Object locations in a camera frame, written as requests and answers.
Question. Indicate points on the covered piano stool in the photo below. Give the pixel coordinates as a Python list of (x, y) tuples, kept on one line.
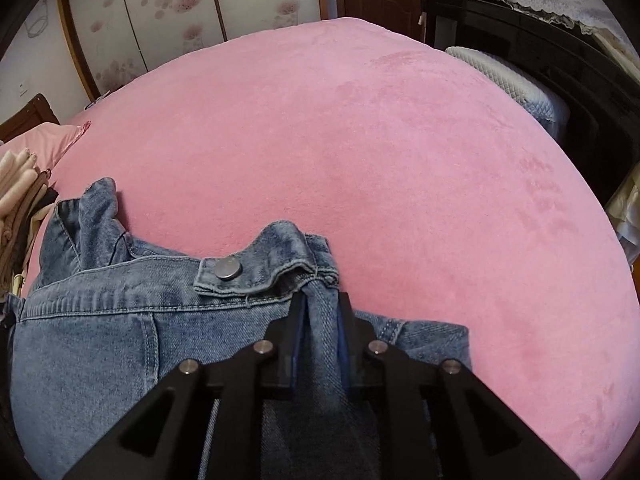
[(515, 85)]

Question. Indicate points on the pink bed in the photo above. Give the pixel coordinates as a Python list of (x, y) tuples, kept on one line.
[(350, 160)]

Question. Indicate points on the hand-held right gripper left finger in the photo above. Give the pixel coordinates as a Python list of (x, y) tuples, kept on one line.
[(285, 355)]

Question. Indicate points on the white hanging cloth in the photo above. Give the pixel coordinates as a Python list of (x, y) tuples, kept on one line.
[(625, 220)]

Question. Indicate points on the beige folded clothes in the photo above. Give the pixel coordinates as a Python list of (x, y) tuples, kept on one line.
[(15, 200)]

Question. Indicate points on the black piano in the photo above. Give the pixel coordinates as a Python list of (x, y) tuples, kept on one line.
[(560, 70)]

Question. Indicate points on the blue denim jacket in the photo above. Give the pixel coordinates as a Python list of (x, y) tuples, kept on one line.
[(100, 350)]

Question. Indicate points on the pink frilled pillow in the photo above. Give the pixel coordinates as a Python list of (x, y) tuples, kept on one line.
[(45, 142)]

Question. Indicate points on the floral sliding door wardrobe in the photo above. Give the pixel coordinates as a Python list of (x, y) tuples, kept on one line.
[(175, 10)]

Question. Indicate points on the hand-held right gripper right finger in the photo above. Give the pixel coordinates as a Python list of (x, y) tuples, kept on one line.
[(352, 355)]

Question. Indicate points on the wall socket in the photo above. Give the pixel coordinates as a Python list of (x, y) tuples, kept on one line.
[(22, 88)]

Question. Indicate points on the wooden headboard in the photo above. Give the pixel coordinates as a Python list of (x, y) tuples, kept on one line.
[(30, 117)]

